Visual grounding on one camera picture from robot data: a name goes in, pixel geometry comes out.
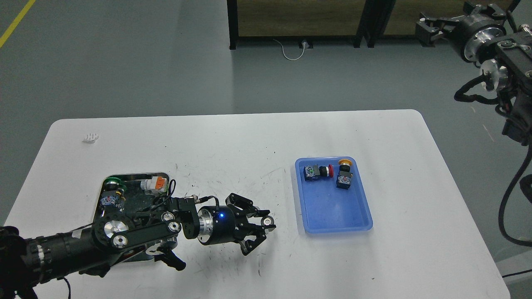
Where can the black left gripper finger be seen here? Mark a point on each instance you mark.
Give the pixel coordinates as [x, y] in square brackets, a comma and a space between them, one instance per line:
[241, 208]
[251, 236]

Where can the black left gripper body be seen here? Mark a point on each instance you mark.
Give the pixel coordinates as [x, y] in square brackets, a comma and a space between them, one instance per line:
[214, 228]

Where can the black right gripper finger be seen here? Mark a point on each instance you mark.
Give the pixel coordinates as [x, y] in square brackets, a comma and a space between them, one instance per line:
[430, 29]

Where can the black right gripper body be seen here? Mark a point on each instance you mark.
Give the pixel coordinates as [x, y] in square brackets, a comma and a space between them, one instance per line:
[479, 24]

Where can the black gear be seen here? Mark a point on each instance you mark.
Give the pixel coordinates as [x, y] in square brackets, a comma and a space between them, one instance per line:
[267, 221]

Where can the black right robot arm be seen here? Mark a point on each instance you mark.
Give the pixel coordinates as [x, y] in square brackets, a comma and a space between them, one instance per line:
[504, 79]

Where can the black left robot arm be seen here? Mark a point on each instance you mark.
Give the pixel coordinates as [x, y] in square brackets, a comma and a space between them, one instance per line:
[95, 248]

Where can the blue plastic tray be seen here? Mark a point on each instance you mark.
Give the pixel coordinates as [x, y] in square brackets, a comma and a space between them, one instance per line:
[327, 209]

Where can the silver metal tray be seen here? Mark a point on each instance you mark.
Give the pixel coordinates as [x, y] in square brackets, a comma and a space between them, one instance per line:
[137, 201]

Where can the small white plastic clip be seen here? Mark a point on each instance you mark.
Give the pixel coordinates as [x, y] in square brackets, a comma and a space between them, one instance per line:
[91, 138]

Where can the black frame wooden cabinet right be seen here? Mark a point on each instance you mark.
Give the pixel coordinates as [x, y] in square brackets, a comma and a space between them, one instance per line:
[397, 18]

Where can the black frame wooden cabinet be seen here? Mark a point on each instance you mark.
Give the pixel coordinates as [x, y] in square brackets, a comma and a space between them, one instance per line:
[397, 18]
[298, 20]

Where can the orange white switch part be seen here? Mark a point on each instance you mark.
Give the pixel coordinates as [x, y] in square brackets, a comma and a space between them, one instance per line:
[154, 186]

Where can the red push button switch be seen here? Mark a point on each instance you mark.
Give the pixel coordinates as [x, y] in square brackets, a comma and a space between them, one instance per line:
[317, 172]

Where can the yellow push button switch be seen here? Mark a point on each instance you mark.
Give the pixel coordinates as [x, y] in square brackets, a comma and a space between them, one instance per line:
[344, 176]

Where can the green push button switch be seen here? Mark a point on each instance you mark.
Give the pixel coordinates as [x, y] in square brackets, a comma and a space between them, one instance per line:
[112, 195]

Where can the black frame wooden cabinet left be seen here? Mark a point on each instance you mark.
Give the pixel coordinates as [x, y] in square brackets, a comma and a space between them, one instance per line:
[298, 20]

